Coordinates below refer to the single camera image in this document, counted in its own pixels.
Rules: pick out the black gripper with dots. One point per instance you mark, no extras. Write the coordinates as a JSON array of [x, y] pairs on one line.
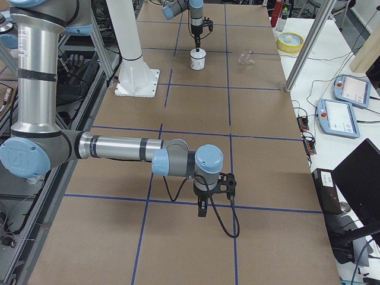
[[196, 31], [203, 195]]

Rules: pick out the white ceramic lid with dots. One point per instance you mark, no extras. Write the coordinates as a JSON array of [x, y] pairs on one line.
[[197, 52]]

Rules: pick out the clear glass funnel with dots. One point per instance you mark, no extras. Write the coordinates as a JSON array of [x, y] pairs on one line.
[[245, 58]]

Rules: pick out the white enamel mug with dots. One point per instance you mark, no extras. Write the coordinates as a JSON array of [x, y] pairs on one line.
[[197, 61]]

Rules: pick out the red cylinder bottle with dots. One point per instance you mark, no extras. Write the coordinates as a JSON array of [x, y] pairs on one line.
[[276, 12]]

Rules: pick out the clear bottle black cap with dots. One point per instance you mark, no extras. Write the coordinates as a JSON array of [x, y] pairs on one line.
[[285, 12]]

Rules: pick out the yellow rimmed bowl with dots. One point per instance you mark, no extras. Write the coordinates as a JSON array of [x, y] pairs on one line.
[[289, 42]]

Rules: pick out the near orange connector block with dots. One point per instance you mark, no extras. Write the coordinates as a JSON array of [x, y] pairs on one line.
[[309, 142]]

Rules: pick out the orange connector block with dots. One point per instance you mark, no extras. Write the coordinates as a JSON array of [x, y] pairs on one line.
[[309, 142], [302, 120]]

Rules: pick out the black device with label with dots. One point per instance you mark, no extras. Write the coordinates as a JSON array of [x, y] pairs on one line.
[[326, 191]]

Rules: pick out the far orange connector block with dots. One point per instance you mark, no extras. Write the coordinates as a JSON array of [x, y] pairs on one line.
[[302, 120]]

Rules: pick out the near teach pendant tablet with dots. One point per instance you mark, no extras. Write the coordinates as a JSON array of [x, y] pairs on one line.
[[337, 118]]

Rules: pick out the teach pendant tablet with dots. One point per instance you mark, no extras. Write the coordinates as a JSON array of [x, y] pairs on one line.
[[337, 118], [353, 90]]

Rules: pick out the black monitor on stand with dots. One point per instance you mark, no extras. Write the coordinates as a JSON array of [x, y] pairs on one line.
[[357, 178]]

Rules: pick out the far teach pendant tablet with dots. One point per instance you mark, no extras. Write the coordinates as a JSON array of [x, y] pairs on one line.
[[353, 90]]

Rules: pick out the wooden board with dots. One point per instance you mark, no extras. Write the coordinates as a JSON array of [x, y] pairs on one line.
[[368, 53]]

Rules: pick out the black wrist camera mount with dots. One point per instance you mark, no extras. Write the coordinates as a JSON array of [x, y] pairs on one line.
[[226, 184]]

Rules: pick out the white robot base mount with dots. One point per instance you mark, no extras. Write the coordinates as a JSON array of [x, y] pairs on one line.
[[135, 77]]

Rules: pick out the aluminium side frame rack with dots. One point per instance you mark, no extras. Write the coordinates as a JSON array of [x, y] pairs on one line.
[[38, 132]]

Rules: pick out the aluminium frame post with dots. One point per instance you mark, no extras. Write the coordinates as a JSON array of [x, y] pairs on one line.
[[316, 28]]

